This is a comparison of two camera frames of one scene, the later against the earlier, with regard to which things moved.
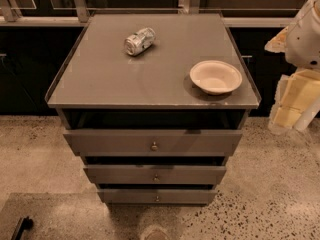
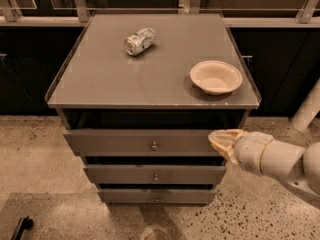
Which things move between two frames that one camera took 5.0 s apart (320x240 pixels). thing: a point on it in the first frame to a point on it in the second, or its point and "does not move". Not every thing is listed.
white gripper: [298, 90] to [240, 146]
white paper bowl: [216, 77] does not move
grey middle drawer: [151, 174] does not move
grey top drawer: [153, 142] does not move
